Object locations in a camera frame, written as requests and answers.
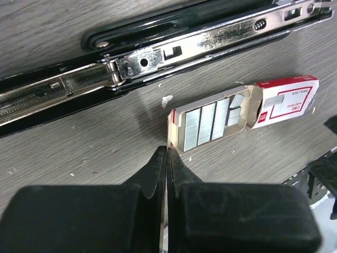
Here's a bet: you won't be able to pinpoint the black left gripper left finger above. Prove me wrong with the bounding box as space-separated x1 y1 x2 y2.
123 146 167 252

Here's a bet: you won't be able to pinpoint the silver staple strips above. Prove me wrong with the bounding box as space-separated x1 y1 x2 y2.
177 93 245 152

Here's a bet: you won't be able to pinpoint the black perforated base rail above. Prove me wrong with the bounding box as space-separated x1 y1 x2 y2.
282 148 337 219

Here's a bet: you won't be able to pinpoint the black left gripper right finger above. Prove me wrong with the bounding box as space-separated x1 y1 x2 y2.
166 149 205 252

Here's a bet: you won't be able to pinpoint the black stapler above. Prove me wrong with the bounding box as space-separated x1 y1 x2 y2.
1 1 334 137

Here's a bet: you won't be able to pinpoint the red white staple box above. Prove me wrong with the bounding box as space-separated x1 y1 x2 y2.
167 75 319 153

